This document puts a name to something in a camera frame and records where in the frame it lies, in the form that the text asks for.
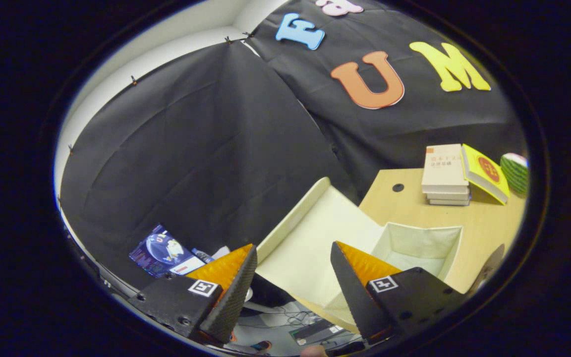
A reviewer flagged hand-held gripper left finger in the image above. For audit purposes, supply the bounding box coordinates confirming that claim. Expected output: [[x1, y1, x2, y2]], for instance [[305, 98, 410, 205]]
[[128, 243, 258, 346]]

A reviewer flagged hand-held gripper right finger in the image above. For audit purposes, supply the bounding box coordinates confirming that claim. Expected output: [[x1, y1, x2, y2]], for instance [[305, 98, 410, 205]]
[[330, 241, 467, 346]]

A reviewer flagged cream fabric storage box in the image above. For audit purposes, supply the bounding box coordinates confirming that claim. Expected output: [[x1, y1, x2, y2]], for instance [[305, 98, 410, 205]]
[[255, 177, 463, 334]]

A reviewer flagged blue printed box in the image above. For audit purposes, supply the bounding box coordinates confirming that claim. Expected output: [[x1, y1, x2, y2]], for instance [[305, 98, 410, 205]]
[[128, 224, 206, 277]]

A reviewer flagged black flat device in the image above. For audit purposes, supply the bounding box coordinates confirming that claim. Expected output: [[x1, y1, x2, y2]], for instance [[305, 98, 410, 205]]
[[289, 319, 345, 346]]

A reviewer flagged white paperback book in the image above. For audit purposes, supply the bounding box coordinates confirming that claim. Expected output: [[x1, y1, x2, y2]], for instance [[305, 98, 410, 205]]
[[426, 191, 470, 201]]

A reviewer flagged beige paperback book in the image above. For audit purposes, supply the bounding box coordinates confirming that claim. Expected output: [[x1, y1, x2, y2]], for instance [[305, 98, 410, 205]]
[[422, 144, 469, 194]]

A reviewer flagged black backdrop cloth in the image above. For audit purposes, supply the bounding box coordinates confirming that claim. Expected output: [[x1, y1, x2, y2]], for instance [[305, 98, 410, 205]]
[[59, 0, 526, 291]]

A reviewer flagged yellow book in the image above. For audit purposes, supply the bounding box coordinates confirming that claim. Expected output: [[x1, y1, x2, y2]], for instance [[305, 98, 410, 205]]
[[461, 144, 510, 205]]

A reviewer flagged watermelon slice plush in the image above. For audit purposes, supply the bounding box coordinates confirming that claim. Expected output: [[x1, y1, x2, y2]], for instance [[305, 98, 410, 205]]
[[500, 153, 529, 195]]

